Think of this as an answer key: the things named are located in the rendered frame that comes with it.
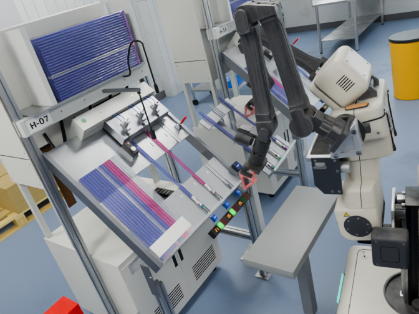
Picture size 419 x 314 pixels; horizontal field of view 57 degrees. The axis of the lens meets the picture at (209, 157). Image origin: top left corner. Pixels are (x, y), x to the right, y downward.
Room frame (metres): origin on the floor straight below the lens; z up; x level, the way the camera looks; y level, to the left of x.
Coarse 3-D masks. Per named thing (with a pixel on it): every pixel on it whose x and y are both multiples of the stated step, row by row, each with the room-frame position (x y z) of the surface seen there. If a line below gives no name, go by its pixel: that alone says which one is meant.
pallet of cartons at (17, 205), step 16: (0, 176) 3.61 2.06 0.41; (0, 192) 3.35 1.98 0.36; (16, 192) 3.30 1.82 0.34; (32, 192) 3.40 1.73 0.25; (0, 208) 3.48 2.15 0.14; (16, 208) 3.25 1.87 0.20; (48, 208) 3.44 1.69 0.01; (0, 224) 3.14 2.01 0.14; (16, 224) 3.24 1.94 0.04; (0, 240) 3.07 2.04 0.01
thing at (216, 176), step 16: (192, 176) 1.71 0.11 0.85; (208, 176) 1.74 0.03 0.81; (224, 176) 1.76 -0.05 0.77; (176, 192) 1.61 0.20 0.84; (192, 192) 1.63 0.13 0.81; (208, 192) 1.65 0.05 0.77; (224, 192) 1.68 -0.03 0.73; (176, 208) 1.53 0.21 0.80; (192, 208) 1.55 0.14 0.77; (208, 208) 1.57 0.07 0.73; (192, 224) 1.47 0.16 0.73
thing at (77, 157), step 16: (160, 128) 1.93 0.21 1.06; (64, 144) 1.68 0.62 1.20; (80, 144) 1.71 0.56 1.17; (96, 144) 1.73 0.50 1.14; (112, 144) 1.75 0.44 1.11; (144, 144) 1.81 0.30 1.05; (176, 144) 1.87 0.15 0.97; (64, 160) 1.61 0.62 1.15; (80, 160) 1.63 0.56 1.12; (96, 160) 1.65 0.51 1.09; (128, 160) 1.70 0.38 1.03; (144, 160) 1.72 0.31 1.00; (80, 176) 1.55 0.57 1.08
